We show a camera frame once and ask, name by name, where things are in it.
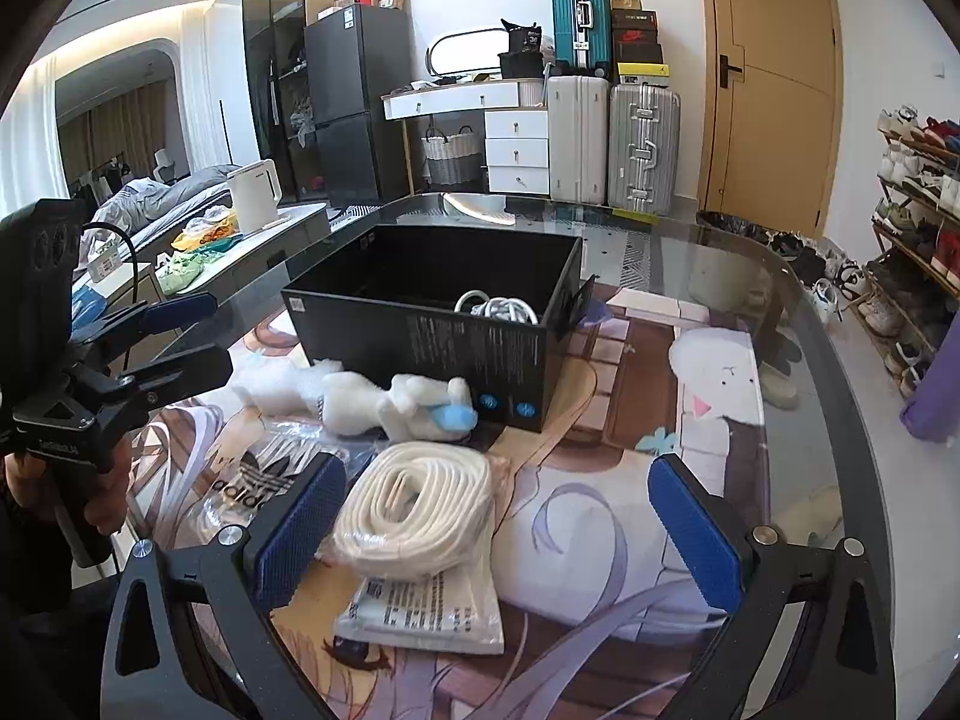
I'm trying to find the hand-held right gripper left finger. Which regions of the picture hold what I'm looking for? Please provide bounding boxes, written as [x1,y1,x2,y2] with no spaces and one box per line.
[101,452,350,720]

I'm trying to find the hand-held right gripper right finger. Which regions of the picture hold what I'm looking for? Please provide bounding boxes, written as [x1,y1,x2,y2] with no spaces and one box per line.
[647,454,897,720]

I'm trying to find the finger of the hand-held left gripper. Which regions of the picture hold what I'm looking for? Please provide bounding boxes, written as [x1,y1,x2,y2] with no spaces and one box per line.
[109,343,235,412]
[75,292,220,350]

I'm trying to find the clear plastic bag black logo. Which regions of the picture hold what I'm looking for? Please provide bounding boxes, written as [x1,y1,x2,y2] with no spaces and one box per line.
[180,420,376,542]

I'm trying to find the white foam wrap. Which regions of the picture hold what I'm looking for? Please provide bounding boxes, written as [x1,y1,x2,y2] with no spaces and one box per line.
[229,358,327,419]

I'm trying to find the bagged white rope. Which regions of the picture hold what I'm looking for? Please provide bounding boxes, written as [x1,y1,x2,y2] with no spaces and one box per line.
[319,439,500,584]

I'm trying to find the white plush toy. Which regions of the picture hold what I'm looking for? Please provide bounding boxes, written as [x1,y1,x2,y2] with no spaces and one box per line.
[321,371,482,443]

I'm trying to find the white printed packet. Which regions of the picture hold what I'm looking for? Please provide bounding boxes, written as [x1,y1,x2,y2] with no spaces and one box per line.
[334,568,506,656]

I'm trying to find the black cardboard box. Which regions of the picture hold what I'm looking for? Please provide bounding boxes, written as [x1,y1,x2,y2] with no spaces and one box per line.
[281,223,597,434]

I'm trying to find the person's left hand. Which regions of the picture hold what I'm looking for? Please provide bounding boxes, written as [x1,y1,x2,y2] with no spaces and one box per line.
[2,450,132,539]

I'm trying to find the bag of colourful snacks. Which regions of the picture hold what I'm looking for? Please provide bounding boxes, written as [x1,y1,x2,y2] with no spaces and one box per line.
[171,206,241,252]

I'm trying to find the grey side table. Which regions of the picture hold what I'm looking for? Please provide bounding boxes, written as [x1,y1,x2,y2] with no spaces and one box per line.
[71,201,331,331]

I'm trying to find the bed with grey bedding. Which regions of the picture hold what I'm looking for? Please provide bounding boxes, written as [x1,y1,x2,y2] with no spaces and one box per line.
[79,163,241,256]

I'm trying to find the white electric kettle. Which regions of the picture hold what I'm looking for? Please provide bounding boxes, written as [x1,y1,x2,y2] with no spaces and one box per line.
[226,163,290,233]

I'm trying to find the dark glass cabinet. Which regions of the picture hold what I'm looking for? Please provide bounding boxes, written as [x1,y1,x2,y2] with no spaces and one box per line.
[241,0,352,203]

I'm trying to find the purple bag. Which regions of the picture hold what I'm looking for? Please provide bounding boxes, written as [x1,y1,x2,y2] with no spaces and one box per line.
[900,345,960,440]

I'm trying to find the black fridge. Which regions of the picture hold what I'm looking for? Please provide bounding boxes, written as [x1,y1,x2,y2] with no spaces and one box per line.
[304,4,413,207]

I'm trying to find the group of shoes on floor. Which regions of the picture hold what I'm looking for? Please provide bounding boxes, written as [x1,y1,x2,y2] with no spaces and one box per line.
[769,229,871,323]

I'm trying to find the white trash bin black liner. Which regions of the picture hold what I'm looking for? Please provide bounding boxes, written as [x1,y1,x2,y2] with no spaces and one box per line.
[686,208,773,312]

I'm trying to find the grey white laundry basket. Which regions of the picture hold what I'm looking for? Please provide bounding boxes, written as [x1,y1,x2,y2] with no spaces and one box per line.
[422,126,487,187]

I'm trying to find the white dresser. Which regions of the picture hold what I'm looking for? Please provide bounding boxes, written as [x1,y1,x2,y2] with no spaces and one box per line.
[381,79,552,196]

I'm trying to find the wooden shoe rack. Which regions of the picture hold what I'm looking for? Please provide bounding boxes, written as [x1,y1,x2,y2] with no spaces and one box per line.
[862,120,960,391]

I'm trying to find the oval mirror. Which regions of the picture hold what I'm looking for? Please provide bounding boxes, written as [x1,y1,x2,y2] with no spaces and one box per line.
[426,26,515,80]

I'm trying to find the silver suitcase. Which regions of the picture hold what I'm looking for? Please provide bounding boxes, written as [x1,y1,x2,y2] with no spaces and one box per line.
[606,82,682,215]

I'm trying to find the rows of shoes on rack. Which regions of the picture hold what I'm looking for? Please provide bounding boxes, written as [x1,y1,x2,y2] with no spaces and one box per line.
[859,105,960,398]

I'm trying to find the white suitcase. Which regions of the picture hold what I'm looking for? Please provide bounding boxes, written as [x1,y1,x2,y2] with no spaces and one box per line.
[546,75,610,205]

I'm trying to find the wooden door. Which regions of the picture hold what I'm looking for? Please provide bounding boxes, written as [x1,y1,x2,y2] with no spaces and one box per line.
[697,0,839,239]

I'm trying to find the teal suitcase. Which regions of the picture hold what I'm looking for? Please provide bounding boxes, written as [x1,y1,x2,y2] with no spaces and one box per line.
[550,0,612,77]

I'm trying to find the stack of shoe boxes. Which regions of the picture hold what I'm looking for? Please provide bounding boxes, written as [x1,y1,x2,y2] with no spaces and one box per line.
[610,0,671,87]

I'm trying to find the black cable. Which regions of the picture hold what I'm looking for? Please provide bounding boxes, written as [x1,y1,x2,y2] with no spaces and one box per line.
[90,221,145,308]

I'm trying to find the pale coiled cable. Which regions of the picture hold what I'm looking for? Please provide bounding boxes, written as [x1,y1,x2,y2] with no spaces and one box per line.
[454,289,541,327]

